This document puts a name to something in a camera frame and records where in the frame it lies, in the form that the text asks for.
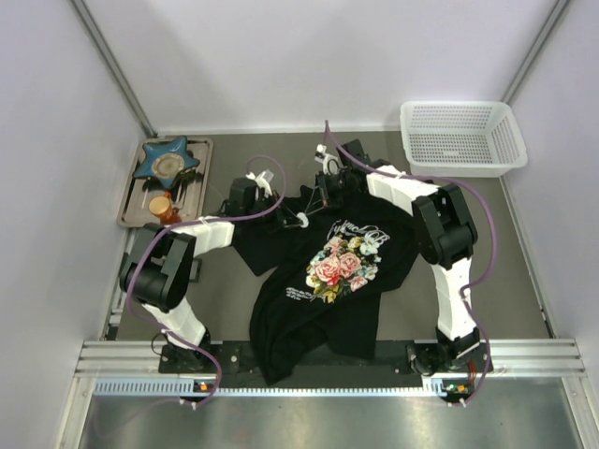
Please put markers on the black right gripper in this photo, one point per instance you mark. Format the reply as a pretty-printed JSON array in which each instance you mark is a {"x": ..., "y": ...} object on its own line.
[{"x": 328, "y": 196}]

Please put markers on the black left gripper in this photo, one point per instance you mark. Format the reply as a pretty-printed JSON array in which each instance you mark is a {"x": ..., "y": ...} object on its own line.
[{"x": 279, "y": 216}]

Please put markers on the white round brooch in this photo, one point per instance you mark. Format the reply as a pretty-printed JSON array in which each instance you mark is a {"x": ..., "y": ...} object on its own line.
[{"x": 303, "y": 220}]

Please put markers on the black floral t-shirt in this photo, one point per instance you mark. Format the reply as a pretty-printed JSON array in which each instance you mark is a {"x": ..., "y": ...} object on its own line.
[{"x": 325, "y": 281}]

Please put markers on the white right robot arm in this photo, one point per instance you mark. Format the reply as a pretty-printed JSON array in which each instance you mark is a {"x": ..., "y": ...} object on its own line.
[{"x": 445, "y": 235}]

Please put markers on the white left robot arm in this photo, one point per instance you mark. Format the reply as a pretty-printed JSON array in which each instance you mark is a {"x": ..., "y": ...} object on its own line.
[{"x": 157, "y": 271}]

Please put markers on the black box with pink brooch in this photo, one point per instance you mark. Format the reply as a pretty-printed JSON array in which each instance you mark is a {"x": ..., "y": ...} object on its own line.
[{"x": 195, "y": 270}]

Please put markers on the brown rectangular tray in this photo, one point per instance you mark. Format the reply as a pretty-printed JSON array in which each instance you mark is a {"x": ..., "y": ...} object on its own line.
[{"x": 187, "y": 192}]

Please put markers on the orange cup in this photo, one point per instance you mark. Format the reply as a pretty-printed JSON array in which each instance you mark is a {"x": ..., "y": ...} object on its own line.
[{"x": 162, "y": 207}]

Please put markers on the blue star-shaped dish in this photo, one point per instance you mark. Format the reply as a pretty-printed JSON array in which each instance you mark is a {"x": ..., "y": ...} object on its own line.
[{"x": 165, "y": 161}]

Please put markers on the white perforated plastic basket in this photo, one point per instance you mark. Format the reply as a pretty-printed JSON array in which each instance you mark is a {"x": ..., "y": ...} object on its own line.
[{"x": 461, "y": 139}]

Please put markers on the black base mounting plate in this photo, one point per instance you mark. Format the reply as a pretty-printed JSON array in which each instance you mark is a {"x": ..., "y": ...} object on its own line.
[{"x": 407, "y": 356}]

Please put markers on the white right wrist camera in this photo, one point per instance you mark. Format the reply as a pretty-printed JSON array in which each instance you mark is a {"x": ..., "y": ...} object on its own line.
[{"x": 329, "y": 162}]

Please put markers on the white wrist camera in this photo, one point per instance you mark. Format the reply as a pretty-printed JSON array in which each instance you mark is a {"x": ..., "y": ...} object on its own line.
[
  {"x": 263, "y": 180},
  {"x": 329, "y": 162}
]

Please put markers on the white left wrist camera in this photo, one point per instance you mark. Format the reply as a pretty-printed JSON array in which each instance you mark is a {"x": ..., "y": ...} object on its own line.
[{"x": 263, "y": 180}]

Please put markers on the grey slotted cable duct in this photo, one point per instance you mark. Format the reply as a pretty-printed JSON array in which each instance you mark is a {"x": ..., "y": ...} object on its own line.
[{"x": 311, "y": 382}]

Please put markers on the aluminium frame rail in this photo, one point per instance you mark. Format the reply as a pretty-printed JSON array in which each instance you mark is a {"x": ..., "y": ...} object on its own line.
[{"x": 531, "y": 394}]

